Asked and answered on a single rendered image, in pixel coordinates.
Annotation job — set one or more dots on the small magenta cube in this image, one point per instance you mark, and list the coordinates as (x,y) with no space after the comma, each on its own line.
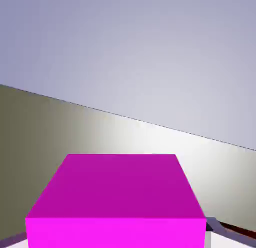
(116,202)

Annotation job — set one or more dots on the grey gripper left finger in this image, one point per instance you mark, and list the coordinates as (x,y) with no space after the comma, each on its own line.
(17,242)

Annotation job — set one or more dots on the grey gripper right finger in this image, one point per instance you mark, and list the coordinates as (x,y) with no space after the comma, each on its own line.
(218,239)

